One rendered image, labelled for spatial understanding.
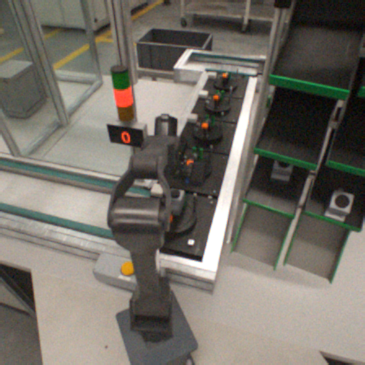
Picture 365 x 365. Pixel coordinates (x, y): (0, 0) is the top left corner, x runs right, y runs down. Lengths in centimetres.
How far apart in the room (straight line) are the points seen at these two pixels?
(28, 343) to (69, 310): 101
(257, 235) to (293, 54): 51
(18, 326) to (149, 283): 160
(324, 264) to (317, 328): 20
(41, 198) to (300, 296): 99
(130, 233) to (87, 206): 76
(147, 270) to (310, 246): 55
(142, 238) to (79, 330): 61
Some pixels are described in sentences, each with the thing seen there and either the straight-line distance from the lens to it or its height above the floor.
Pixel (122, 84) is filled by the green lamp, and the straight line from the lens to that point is 85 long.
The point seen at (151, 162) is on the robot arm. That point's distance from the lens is 43.
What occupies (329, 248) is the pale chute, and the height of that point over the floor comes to 105.
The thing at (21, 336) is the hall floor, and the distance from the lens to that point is 204.
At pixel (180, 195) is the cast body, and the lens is 90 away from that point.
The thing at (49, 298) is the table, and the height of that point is 86.
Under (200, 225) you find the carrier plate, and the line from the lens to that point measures 97.
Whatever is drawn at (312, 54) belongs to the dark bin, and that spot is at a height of 154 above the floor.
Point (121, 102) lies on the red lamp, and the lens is 87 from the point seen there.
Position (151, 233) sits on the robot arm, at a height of 143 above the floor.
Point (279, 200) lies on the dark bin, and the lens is 76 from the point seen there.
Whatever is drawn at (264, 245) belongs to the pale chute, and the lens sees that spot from 89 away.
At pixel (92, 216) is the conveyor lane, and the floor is 92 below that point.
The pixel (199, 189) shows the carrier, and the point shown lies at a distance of 107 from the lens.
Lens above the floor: 175
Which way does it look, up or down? 45 degrees down
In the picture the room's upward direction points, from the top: straight up
